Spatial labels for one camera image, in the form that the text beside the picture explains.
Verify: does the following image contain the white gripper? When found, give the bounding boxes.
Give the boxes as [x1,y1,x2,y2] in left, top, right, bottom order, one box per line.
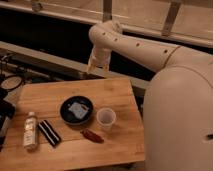
[86,46,111,77]

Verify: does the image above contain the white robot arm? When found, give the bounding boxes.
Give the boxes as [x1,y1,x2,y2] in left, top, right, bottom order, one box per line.
[88,21,213,171]

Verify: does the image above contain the blue sponge in bowl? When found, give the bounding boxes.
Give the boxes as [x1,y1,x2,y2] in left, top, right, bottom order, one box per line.
[68,102,89,119]

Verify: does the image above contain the black round bowl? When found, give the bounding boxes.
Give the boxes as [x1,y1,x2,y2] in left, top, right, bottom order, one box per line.
[60,96,93,125]

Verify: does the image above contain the clear plastic cup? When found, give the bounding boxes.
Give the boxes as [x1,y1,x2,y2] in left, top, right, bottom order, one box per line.
[96,108,116,131]

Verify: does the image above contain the wooden cutting board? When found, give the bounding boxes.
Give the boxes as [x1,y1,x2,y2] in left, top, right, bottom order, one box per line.
[0,78,145,171]

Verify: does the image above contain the reddish brown chili pepper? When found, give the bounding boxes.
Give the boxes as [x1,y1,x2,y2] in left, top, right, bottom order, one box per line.
[81,129,104,143]

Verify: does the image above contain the black white striped block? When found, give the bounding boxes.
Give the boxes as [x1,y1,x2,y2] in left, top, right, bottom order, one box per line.
[38,120,61,148]

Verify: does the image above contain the black round device on left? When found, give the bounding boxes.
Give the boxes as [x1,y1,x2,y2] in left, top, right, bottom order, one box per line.
[0,74,23,92]

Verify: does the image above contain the small white plastic bottle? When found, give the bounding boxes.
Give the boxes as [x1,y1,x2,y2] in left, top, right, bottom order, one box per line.
[23,112,38,150]

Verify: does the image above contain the black object at left edge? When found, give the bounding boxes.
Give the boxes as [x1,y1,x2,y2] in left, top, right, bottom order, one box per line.
[0,98,17,151]

